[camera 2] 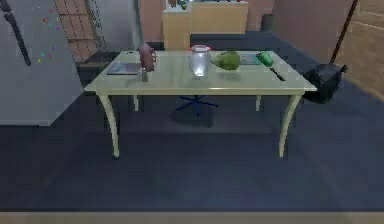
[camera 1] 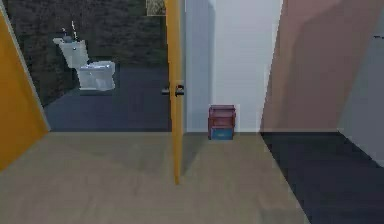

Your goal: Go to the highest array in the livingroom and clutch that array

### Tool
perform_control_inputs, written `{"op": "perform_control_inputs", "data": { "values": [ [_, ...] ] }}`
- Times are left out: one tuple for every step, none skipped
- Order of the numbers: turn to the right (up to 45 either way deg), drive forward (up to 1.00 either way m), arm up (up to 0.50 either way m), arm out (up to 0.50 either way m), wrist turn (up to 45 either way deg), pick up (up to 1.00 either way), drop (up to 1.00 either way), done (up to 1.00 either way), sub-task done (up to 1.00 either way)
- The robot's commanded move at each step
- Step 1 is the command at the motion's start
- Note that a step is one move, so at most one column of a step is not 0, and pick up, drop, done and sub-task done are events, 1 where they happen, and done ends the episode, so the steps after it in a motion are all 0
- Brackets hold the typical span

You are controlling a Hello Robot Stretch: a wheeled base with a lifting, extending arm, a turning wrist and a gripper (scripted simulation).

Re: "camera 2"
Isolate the blue star chair base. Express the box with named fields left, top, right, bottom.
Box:
left=175, top=95, right=219, bottom=117

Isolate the cream curved-leg table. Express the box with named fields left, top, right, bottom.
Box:
left=83, top=49, right=318, bottom=159

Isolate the clear glass jar red rim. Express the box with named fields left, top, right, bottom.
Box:
left=187, top=44, right=213, bottom=78

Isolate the grey blue flat book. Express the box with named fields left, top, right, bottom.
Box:
left=106, top=62, right=142, bottom=76

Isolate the green bottle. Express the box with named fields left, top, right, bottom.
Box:
left=256, top=51, right=275, bottom=68

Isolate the black knife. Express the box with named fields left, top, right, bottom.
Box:
left=269, top=67, right=286, bottom=82

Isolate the pale wooden counter cabinet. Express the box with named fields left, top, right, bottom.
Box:
left=161, top=0, right=249, bottom=52

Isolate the dark green bin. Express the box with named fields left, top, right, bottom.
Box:
left=260, top=13, right=275, bottom=33

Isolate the black garbage bag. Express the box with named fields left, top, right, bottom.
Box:
left=302, top=63, right=349, bottom=105

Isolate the grey fridge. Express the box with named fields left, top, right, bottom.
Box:
left=0, top=0, right=85, bottom=127

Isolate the black fridge handle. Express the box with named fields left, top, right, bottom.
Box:
left=0, top=0, right=32, bottom=67

